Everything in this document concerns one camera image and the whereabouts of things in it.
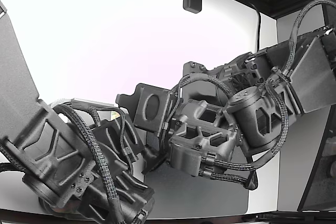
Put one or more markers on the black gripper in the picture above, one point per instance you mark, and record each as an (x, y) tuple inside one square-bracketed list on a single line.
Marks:
[(163, 103), (110, 132)]

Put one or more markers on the tan tape liner 3M print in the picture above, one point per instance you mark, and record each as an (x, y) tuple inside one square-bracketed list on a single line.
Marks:
[(114, 115)]

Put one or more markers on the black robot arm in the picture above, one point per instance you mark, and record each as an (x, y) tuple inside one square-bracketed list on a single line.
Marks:
[(18, 77), (309, 82)]

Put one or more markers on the grey rounded rectangular mat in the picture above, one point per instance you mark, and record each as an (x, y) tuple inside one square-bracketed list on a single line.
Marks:
[(197, 197)]

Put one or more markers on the black table edge trim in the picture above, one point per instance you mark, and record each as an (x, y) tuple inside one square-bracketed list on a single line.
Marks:
[(210, 221)]

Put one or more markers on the dark mesh enclosure panel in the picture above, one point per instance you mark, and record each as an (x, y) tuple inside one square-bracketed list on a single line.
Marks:
[(315, 195)]

